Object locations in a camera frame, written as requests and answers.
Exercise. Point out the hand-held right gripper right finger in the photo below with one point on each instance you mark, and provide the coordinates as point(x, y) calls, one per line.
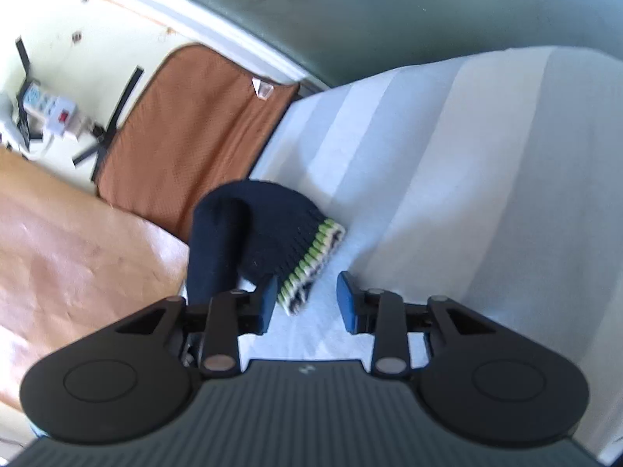
point(347, 301)

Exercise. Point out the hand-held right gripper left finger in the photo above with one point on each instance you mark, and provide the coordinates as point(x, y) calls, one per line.
point(268, 301)

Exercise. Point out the navy knit sweater green trim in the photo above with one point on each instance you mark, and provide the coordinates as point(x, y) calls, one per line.
point(272, 224)

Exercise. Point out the grey striped bed sheet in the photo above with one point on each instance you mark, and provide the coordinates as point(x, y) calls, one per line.
point(438, 180)

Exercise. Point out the brown perforated seat mat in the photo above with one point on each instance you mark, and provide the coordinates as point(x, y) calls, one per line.
point(190, 136)

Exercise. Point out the wood grain vinyl sheet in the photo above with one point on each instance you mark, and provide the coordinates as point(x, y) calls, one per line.
point(73, 262)

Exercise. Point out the black tape strip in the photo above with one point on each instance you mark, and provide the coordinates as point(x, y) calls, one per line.
point(23, 58)
point(88, 154)
point(124, 99)

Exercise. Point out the white power strip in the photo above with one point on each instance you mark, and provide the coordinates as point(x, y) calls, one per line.
point(51, 107)

